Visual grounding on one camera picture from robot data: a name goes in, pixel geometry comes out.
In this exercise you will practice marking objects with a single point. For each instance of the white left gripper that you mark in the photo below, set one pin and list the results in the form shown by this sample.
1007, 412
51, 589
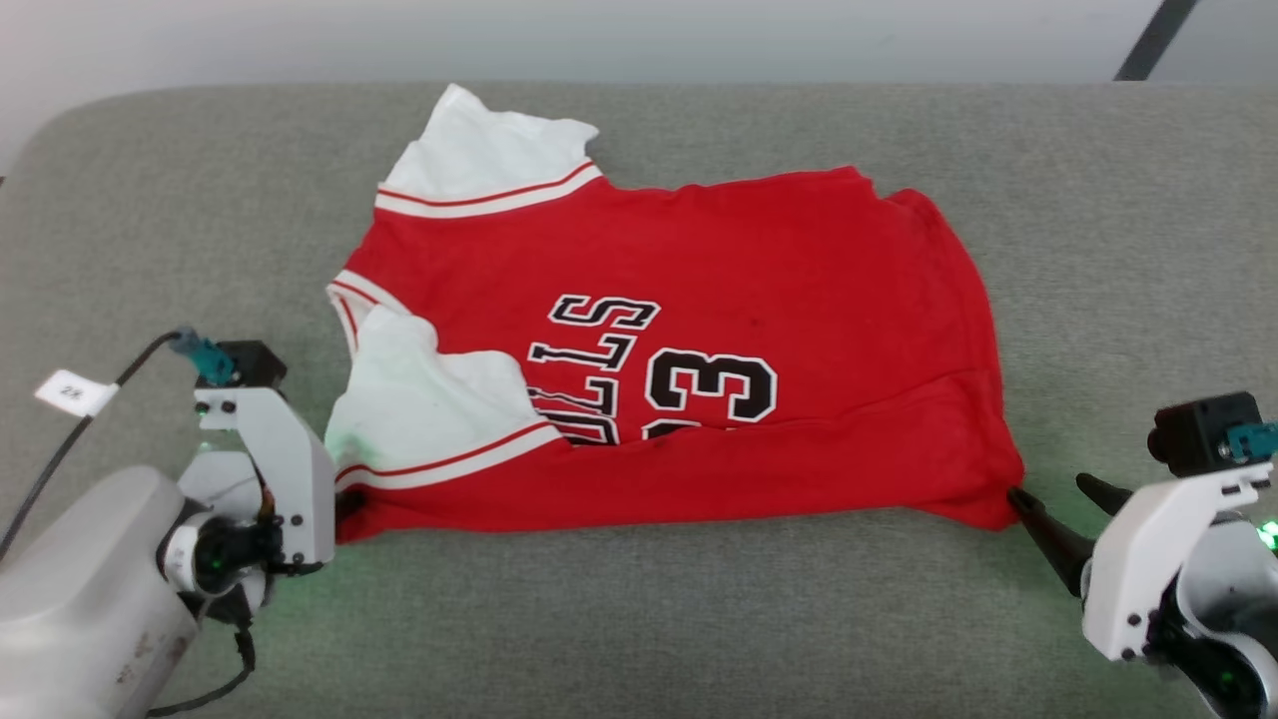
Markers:
300, 489

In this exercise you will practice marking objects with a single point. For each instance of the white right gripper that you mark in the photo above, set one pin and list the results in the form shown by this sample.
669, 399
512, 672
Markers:
1128, 569

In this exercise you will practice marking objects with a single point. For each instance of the red white basketball jersey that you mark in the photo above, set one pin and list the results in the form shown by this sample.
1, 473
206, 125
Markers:
799, 290

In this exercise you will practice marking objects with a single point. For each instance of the black metal pole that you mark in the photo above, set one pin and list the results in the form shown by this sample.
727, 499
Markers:
1153, 40

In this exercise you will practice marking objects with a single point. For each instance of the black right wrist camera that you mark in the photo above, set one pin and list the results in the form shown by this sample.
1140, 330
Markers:
1198, 434

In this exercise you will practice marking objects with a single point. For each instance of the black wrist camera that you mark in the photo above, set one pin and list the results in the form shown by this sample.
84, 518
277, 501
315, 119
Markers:
1198, 434
255, 361

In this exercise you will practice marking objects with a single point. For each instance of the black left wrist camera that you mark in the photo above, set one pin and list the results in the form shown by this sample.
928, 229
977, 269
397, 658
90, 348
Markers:
255, 361

